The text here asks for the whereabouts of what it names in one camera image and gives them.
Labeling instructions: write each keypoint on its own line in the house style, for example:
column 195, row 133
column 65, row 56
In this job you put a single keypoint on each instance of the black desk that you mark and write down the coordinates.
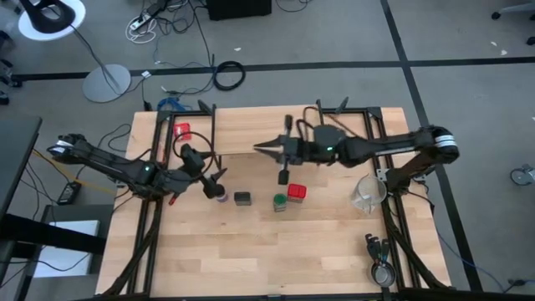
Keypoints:
column 16, row 159

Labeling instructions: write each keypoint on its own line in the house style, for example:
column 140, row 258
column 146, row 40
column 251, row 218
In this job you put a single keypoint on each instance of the clear plastic cup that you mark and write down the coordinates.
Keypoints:
column 368, row 196

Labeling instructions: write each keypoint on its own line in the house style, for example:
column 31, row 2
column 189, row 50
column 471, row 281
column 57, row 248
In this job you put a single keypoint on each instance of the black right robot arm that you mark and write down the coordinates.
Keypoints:
column 376, row 148

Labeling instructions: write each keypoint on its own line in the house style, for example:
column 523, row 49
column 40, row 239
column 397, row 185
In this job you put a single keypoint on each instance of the grey office chair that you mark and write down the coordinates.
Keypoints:
column 522, row 7

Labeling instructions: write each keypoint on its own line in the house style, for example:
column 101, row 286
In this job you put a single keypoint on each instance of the black aluminium table frame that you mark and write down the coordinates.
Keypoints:
column 373, row 112

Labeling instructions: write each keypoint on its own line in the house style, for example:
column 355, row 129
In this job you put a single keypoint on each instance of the red packet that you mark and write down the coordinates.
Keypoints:
column 182, row 129

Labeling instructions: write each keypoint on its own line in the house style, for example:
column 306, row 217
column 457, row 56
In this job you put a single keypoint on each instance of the black-lid spice jar purple label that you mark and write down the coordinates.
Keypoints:
column 222, row 197

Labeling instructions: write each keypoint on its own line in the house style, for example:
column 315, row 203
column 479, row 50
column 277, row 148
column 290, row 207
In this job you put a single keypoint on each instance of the green-lid spice jar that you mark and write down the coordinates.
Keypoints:
column 280, row 199

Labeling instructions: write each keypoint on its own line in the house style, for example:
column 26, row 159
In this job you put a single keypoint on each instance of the black wheeled base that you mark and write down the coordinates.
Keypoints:
column 6, row 69

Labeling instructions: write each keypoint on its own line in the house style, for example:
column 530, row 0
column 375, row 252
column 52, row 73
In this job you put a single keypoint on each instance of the black plug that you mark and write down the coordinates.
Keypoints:
column 517, row 283

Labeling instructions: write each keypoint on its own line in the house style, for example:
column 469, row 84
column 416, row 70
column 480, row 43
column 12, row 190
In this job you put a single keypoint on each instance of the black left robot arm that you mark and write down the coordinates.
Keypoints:
column 125, row 169

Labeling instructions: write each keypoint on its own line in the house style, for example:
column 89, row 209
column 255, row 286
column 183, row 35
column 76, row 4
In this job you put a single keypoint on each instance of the red-lid spice container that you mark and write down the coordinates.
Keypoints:
column 297, row 191

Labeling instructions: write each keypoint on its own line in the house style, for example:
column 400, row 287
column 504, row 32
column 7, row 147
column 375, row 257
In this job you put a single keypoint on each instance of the dark square spice tin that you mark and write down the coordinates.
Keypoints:
column 242, row 197

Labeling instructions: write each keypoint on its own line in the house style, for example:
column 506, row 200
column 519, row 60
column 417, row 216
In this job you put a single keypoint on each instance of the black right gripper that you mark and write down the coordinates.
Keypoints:
column 297, row 150

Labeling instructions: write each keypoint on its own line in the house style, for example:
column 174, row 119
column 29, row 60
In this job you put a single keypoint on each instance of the wooden shelf black metal legs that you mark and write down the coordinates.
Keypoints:
column 242, row 134

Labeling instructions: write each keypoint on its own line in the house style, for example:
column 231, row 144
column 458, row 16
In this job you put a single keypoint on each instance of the floor stand with round base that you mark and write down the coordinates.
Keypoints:
column 106, row 83

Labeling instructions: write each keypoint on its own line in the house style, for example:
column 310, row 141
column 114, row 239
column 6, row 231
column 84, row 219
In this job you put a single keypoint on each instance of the grey caster wheel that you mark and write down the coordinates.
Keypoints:
column 520, row 176

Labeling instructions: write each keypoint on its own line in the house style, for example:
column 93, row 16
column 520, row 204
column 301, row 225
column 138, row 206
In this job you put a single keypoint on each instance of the white box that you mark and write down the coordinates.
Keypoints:
column 67, row 259

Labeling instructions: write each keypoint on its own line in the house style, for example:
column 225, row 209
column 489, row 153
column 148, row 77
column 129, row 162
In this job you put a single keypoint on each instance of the white power strip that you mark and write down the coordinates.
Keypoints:
column 140, row 21

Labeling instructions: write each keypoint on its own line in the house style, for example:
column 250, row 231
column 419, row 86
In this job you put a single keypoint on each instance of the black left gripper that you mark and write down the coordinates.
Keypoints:
column 196, row 173

